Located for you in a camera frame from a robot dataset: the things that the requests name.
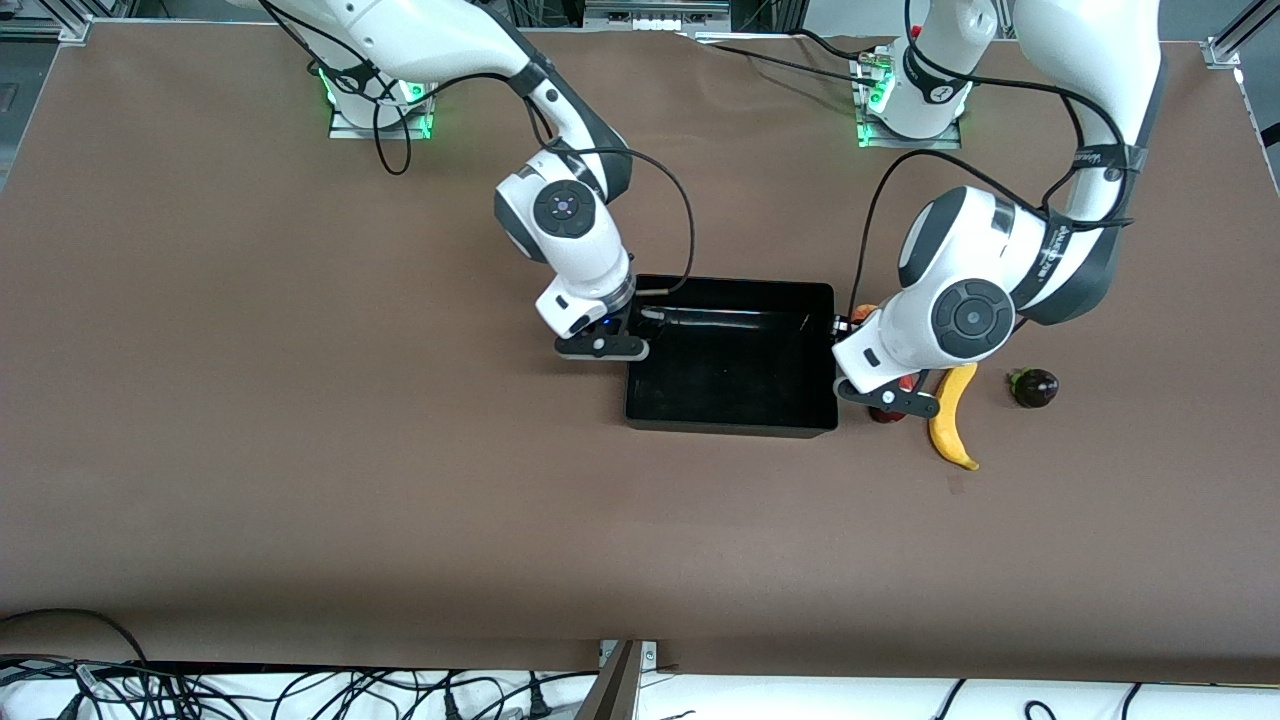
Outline white power strip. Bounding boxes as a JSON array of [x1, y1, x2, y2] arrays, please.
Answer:
[[583, 0, 733, 33]]

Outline dark purple eggplant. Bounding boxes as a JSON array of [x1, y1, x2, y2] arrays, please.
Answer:
[[1007, 367, 1060, 410]]

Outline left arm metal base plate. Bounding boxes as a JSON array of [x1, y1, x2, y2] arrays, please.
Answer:
[[853, 48, 964, 150]]

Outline yellow banana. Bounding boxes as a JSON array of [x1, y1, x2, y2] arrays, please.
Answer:
[[928, 363, 981, 472]]

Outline tangled black floor cables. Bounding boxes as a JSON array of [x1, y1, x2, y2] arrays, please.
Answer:
[[0, 653, 601, 720]]

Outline red yellow mango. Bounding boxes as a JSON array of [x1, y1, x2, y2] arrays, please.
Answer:
[[868, 372, 926, 424]]

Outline grey metal bar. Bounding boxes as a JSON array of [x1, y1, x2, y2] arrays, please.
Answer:
[[572, 640, 643, 720]]

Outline black looped floor cable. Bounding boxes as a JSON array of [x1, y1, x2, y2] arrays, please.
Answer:
[[0, 607, 151, 666]]

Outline black plastic box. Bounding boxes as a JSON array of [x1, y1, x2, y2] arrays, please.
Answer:
[[624, 275, 839, 439]]

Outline black cable across table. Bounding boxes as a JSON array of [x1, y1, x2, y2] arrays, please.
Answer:
[[690, 28, 891, 86]]

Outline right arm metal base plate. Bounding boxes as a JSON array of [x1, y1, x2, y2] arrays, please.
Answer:
[[328, 60, 434, 140]]

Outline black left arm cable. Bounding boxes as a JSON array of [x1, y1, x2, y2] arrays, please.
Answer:
[[850, 0, 1138, 331]]

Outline brown table cover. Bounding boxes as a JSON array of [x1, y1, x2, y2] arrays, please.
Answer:
[[0, 22, 1280, 683]]

